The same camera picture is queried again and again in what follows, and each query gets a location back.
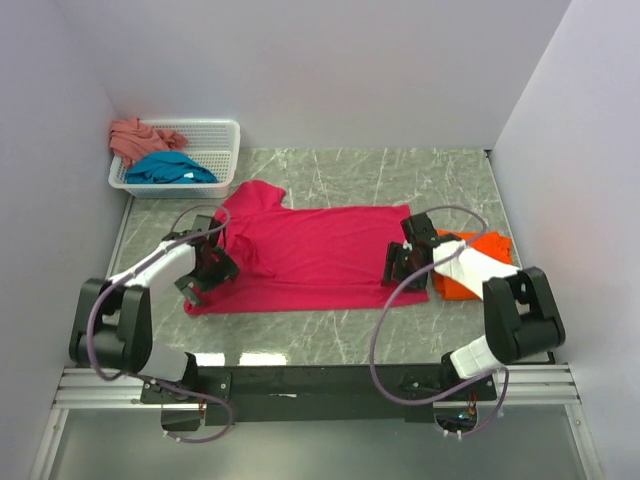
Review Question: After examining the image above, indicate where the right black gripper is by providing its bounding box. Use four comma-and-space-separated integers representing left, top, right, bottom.
381, 242, 429, 294

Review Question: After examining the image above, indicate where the magenta t-shirt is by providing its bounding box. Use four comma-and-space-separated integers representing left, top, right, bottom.
184, 180, 410, 316

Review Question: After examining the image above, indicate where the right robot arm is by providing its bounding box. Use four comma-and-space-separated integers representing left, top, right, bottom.
368, 212, 566, 406

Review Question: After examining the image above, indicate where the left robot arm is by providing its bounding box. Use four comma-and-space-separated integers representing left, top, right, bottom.
69, 209, 239, 402

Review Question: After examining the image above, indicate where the folded orange t-shirt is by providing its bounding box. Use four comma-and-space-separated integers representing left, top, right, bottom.
432, 231, 518, 301

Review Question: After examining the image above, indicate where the teal blue t-shirt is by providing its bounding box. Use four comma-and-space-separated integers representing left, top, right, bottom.
125, 151, 219, 185

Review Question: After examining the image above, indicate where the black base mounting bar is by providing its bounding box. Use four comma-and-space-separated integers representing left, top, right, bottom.
140, 364, 498, 426

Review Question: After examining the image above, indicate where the white plastic basket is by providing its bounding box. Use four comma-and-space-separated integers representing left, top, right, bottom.
108, 118, 241, 199

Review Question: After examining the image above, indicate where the salmon pink t-shirt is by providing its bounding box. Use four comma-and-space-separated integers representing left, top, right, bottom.
109, 117, 188, 169

